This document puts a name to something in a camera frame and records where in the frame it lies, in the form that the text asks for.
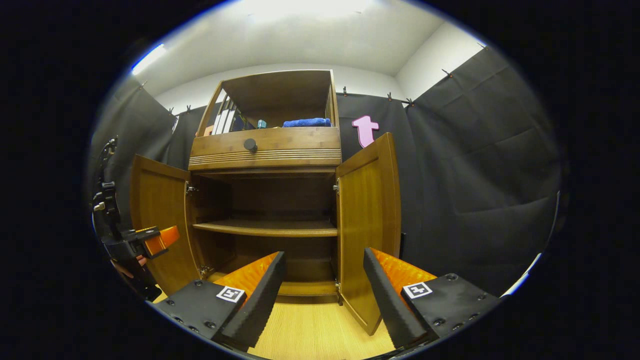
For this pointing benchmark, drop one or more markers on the blue folded towel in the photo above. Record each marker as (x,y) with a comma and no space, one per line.
(307,122)

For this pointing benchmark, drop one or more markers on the black round drawer knob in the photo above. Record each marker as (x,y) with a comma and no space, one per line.
(250,145)

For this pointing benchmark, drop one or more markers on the wooden shoe cabinet door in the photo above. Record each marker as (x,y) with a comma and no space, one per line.
(160,220)
(367,215)

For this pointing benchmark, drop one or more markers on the small teal jar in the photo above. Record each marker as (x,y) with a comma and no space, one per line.
(262,124)

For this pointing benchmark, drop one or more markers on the wooden inner cabinet shelf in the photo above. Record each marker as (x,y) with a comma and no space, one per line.
(265,228)

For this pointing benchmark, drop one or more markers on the wooden double-door shoe cabinet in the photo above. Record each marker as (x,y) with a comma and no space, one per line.
(275,90)

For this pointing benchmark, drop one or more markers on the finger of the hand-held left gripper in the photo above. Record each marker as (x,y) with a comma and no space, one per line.
(162,240)

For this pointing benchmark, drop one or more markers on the wooden cabinet drawer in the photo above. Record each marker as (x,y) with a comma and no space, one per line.
(300,140)

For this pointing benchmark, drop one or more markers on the black backdrop cloth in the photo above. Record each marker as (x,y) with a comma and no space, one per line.
(475,175)

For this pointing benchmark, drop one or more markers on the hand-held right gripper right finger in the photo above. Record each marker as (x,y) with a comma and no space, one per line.
(387,305)

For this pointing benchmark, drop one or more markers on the white book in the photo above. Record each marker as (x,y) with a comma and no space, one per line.
(217,122)
(223,120)
(229,121)

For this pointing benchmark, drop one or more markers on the small tan box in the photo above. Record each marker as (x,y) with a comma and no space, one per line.
(208,130)

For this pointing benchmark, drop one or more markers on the dark blue book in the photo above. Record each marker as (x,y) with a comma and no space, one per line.
(242,122)

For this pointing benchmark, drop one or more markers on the silver door hinge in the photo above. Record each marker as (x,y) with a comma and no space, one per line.
(191,189)
(205,271)
(336,187)
(339,292)

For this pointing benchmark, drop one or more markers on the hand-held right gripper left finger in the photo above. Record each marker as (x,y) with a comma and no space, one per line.
(257,305)

